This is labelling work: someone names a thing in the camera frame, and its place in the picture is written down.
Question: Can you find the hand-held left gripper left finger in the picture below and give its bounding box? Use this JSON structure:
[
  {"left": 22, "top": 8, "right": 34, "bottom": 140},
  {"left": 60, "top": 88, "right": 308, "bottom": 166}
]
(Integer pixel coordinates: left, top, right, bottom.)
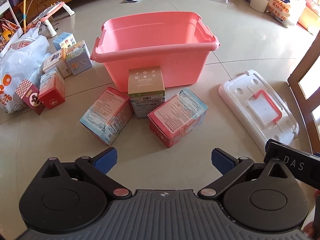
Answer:
[{"left": 40, "top": 147, "right": 133, "bottom": 202}]

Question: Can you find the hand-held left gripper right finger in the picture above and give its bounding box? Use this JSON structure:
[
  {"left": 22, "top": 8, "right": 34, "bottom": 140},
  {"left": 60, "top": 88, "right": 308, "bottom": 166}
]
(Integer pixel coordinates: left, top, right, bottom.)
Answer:
[{"left": 197, "top": 148, "right": 290, "bottom": 200}]

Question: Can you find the blue and pink carton box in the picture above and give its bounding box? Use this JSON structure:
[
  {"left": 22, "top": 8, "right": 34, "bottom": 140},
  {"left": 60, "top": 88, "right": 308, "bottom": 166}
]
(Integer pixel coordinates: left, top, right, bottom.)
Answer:
[{"left": 79, "top": 87, "right": 135, "bottom": 146}]

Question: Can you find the red and pink carton box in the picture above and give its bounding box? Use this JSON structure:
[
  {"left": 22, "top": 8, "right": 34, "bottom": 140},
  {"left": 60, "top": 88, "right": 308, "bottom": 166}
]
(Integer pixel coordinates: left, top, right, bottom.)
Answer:
[{"left": 147, "top": 88, "right": 209, "bottom": 148}]

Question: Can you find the white bin lid pink handle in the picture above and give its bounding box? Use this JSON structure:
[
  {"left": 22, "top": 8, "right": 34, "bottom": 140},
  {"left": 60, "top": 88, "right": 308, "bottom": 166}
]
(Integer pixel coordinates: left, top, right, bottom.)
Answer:
[{"left": 218, "top": 69, "right": 300, "bottom": 155}]

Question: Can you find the kraft top carton box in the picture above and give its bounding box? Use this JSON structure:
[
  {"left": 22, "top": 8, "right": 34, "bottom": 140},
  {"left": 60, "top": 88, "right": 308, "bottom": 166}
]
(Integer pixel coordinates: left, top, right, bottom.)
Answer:
[{"left": 127, "top": 66, "right": 166, "bottom": 119}]

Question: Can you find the pink plastic storage bin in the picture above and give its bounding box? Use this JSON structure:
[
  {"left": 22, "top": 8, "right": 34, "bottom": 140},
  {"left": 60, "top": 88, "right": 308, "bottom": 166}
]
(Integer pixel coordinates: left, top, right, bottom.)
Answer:
[{"left": 90, "top": 11, "right": 222, "bottom": 93}]

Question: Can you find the wooden chair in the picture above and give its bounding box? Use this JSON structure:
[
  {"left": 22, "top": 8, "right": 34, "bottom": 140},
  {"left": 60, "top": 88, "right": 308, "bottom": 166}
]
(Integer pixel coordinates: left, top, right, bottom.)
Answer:
[{"left": 287, "top": 39, "right": 320, "bottom": 155}]

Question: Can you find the checkered maroon box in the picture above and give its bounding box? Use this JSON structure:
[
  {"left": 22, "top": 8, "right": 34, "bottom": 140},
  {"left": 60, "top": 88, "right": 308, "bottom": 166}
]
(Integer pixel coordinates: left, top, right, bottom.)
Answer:
[{"left": 15, "top": 78, "right": 47, "bottom": 115}]

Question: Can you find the pastel bear print box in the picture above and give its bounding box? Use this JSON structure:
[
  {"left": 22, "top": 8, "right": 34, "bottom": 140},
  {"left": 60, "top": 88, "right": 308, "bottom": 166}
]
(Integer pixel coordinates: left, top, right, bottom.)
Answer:
[{"left": 65, "top": 40, "right": 93, "bottom": 76}]

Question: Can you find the cream box with orange edge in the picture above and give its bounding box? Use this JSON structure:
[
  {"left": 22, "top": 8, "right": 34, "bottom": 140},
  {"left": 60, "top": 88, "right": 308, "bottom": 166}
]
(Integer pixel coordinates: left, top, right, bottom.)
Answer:
[{"left": 42, "top": 48, "right": 73, "bottom": 78}]

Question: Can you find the small light blue box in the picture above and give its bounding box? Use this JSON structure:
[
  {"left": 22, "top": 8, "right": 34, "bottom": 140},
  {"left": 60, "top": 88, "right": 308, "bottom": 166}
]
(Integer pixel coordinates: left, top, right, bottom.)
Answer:
[{"left": 52, "top": 32, "right": 77, "bottom": 51}]

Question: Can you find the white plastic bag orange print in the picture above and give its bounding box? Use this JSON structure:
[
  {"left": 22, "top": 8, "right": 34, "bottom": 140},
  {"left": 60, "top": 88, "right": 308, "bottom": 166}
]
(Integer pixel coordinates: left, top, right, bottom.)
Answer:
[{"left": 0, "top": 27, "right": 52, "bottom": 114}]

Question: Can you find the white printed shopping bag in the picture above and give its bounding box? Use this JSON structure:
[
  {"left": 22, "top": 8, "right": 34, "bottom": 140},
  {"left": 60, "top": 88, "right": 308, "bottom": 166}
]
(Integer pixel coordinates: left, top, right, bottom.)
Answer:
[{"left": 269, "top": 0, "right": 307, "bottom": 28}]

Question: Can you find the pink and white toy table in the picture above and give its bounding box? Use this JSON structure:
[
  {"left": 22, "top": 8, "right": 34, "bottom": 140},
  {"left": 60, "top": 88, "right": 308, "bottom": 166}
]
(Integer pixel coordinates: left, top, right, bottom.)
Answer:
[{"left": 27, "top": 1, "right": 75, "bottom": 38}]

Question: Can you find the white plastic basket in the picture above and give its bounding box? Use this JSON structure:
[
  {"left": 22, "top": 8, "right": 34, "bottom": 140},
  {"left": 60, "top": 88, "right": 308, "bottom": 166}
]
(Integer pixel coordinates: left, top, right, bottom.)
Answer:
[{"left": 250, "top": 0, "right": 269, "bottom": 13}]

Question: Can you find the orange toy stick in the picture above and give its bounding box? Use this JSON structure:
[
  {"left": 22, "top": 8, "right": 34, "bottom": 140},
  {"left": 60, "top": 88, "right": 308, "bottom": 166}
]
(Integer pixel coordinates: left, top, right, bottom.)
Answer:
[{"left": 22, "top": 0, "right": 34, "bottom": 33}]

